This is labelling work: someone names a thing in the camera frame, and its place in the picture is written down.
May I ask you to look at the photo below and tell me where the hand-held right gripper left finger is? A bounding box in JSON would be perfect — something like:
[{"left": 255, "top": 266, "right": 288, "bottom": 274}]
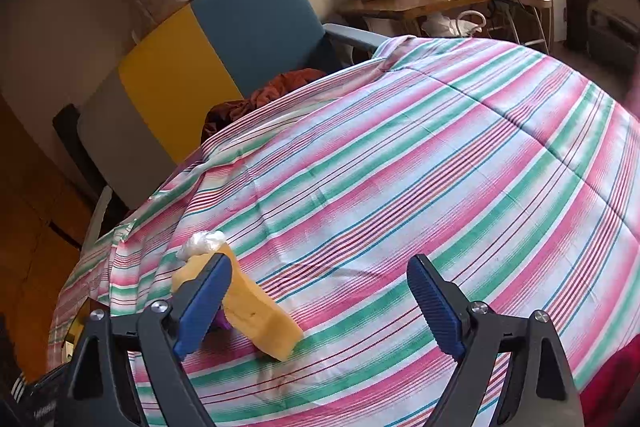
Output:
[{"left": 57, "top": 252, "right": 234, "bottom": 427}]

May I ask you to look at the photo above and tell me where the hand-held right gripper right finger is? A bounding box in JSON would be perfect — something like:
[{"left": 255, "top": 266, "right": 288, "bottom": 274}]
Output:
[{"left": 406, "top": 254, "right": 586, "bottom": 427}]

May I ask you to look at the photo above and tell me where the yellow sponge block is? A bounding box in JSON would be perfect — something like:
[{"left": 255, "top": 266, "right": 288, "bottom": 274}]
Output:
[{"left": 171, "top": 245, "right": 305, "bottom": 362}]

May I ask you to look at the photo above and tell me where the purple plastic item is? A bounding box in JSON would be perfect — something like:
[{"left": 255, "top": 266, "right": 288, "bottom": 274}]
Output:
[{"left": 212, "top": 309, "right": 236, "bottom": 333}]

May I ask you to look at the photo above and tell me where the white crumpled plastic wrap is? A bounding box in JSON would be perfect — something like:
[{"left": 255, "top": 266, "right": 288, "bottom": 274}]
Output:
[{"left": 177, "top": 231, "right": 227, "bottom": 263}]

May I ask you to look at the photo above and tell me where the yellow plastic item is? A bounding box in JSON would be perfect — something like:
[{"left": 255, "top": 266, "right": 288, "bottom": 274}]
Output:
[{"left": 65, "top": 302, "right": 91, "bottom": 358}]

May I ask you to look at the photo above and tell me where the striped pink green blanket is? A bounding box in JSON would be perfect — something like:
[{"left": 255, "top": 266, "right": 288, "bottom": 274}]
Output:
[{"left": 47, "top": 34, "right": 640, "bottom": 427}]

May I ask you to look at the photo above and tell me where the black white-striped clothing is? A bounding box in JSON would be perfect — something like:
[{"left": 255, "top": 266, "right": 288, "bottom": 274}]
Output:
[{"left": 0, "top": 314, "right": 76, "bottom": 427}]

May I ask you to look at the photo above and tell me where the dark red cloth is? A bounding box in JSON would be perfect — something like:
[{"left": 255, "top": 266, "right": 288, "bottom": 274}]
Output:
[{"left": 201, "top": 68, "right": 331, "bottom": 142}]

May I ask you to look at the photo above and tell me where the yellow blue grey armchair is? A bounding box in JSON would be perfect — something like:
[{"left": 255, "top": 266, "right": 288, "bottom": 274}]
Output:
[{"left": 52, "top": 0, "right": 391, "bottom": 253}]

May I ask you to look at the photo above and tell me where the white plastic bag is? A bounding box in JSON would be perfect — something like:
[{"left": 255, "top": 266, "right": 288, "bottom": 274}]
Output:
[{"left": 422, "top": 9, "right": 488, "bottom": 38}]

